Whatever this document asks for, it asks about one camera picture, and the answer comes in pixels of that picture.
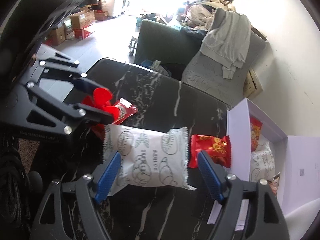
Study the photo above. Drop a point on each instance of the dark green sofa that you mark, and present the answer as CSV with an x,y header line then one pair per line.
x,y
169,45

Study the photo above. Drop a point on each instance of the pile of clothes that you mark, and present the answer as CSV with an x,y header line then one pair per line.
x,y
200,14

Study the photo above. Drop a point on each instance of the red gold snack packet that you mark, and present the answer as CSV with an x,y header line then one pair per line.
x,y
219,149

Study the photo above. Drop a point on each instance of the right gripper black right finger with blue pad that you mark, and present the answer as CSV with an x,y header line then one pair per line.
x,y
264,218

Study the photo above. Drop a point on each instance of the red yellow cartoon snack packet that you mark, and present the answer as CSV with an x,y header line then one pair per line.
x,y
256,126

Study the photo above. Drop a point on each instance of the wooden framed panel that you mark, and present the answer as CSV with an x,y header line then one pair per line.
x,y
252,86

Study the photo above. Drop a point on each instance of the cardboard box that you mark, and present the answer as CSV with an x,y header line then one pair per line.
x,y
82,19

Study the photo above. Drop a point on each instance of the brown gold snack packet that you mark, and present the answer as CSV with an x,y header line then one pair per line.
x,y
274,183

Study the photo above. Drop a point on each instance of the light grey sweatshirt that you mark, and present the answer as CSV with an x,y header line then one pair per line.
x,y
228,41

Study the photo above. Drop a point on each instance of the red ketchup sachet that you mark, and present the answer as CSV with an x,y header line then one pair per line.
x,y
125,110

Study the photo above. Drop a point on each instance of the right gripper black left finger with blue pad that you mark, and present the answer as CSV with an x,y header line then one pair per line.
x,y
90,190

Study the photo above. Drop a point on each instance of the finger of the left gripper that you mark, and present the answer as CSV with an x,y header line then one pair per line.
x,y
55,68
32,113

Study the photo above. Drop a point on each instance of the grey patterned chair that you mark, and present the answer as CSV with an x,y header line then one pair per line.
x,y
206,74

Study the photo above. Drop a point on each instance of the white bread packet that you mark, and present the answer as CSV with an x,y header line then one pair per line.
x,y
262,164
148,158

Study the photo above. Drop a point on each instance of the lavender gift box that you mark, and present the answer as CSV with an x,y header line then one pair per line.
x,y
295,157

